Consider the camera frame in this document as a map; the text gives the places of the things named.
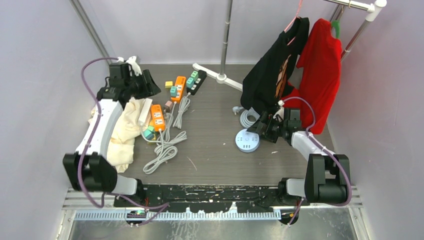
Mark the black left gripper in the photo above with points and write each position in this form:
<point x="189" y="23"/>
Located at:
<point x="149" y="88"/>

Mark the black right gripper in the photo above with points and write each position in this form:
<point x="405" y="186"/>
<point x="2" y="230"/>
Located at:
<point x="257" y="127"/>

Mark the round blue power socket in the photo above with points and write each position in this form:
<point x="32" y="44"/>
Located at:
<point x="247" y="142"/>

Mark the yellow adapter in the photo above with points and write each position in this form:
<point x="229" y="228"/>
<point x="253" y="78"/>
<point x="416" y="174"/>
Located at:
<point x="169" y="84"/>

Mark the orange power strip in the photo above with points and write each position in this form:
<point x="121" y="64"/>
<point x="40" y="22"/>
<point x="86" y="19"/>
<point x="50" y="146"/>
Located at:
<point x="180" y="84"/>
<point x="157" y="118"/>

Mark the green adapter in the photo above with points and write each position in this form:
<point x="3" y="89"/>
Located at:
<point x="151" y="128"/>
<point x="194" y="75"/>

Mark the teal plug adapter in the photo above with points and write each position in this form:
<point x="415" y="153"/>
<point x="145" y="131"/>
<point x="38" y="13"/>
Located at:
<point x="149" y="135"/>

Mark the black power strip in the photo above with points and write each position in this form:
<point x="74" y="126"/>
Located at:
<point x="198" y="83"/>

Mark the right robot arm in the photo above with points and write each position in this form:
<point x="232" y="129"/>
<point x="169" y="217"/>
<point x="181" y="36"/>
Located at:
<point x="327" y="177"/>

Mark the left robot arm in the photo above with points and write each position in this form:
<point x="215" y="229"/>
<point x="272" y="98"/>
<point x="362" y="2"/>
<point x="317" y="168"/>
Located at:
<point x="87" y="168"/>

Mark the black hanging garment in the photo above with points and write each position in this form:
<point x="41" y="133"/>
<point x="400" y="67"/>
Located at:
<point x="268" y="81"/>

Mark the white clothes rack stand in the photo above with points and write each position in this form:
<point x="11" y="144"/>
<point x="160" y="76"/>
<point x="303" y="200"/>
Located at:
<point x="221" y="77"/>

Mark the cream cloth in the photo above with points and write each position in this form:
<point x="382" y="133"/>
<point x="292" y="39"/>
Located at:
<point x="122" y="132"/>

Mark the red hanging garment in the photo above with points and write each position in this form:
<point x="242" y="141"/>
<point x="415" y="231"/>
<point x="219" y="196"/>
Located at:
<point x="321" y="76"/>

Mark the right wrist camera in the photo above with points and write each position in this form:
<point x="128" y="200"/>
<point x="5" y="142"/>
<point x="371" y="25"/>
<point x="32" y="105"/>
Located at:
<point x="280" y="111"/>

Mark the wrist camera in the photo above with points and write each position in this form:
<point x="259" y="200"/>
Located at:
<point x="134" y="65"/>
<point x="280" y="111"/>

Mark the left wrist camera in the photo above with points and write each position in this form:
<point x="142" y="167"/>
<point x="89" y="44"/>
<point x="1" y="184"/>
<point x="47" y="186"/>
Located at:
<point x="134" y="65"/>

